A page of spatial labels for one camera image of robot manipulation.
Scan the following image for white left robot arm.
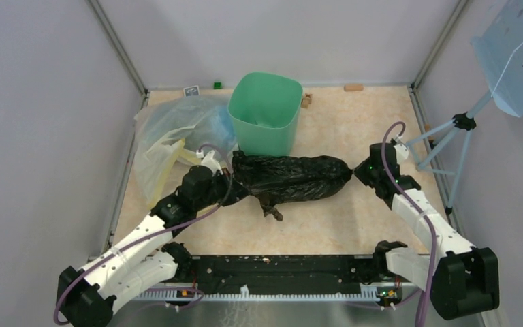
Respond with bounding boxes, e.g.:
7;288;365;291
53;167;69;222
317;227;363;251
53;153;249;326

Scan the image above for blue white card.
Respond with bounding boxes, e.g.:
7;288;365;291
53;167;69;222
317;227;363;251
183;85;200;97

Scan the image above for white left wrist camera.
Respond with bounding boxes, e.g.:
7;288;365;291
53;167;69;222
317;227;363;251
195;150;222;174

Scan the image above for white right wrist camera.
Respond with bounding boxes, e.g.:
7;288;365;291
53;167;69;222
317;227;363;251
390;138;410;164

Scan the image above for small wooden toy pieces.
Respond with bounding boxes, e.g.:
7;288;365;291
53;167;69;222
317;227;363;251
300;93;313;108

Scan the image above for white toothed cable rail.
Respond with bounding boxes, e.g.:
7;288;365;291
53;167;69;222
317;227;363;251
134;286;380;302

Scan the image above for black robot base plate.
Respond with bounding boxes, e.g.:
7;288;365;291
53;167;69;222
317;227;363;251
170;255;396;295

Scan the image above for black trash bag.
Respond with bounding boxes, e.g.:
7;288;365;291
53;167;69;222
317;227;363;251
232;150;353;221

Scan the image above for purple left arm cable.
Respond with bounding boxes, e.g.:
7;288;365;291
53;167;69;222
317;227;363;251
52;143;236;327

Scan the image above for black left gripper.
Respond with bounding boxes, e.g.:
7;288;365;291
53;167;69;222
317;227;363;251
195;167;251;211

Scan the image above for wooden block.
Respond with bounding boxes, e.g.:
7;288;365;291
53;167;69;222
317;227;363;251
343;84;364;92

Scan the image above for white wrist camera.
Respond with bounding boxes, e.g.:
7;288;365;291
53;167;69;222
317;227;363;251
195;150;222;174
390;138;410;164

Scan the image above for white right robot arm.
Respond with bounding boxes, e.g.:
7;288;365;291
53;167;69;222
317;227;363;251
353;143;500;320

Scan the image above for clear yellow plastic bag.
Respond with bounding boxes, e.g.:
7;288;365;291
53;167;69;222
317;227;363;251
133;94;237;208

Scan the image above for green plastic trash bin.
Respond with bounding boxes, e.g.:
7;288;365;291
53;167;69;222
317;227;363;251
228;72;303;156

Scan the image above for light blue tripod stand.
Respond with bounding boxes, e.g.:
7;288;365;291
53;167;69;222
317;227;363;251
405;91;492;216

